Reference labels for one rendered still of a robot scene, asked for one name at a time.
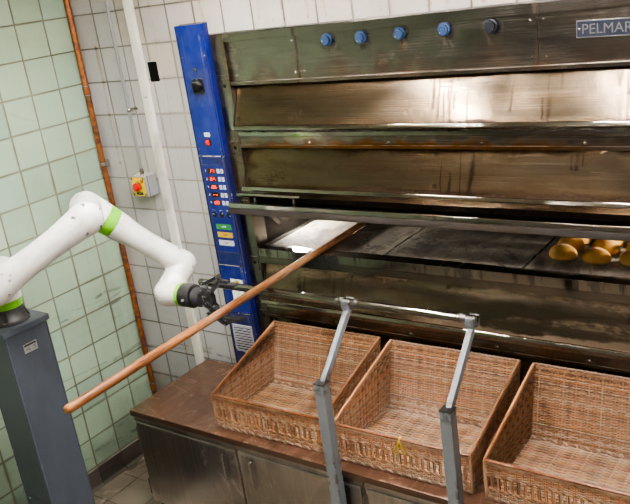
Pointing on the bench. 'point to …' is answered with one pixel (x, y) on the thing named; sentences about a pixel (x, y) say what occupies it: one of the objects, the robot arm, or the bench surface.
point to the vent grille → (243, 337)
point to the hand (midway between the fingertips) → (237, 302)
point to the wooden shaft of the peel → (203, 323)
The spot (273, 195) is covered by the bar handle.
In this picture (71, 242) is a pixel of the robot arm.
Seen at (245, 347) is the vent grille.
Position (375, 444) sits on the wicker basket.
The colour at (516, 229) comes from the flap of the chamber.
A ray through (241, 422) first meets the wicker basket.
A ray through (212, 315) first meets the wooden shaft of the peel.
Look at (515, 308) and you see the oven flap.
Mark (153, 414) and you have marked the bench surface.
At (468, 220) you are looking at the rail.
